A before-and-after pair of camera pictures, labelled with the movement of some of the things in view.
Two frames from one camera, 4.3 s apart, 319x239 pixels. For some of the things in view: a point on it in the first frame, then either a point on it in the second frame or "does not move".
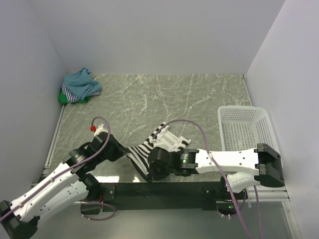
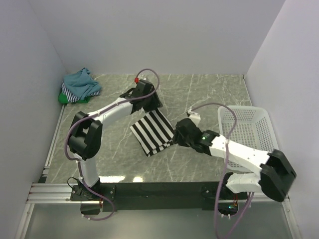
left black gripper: (120, 151) → (155, 103)
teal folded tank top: (81, 82) does not move
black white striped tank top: (138, 155) → (153, 132)
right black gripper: (154, 176) → (177, 139)
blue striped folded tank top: (71, 98) does not move
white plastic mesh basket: (244, 127) does not move
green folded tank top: (63, 99) does not move
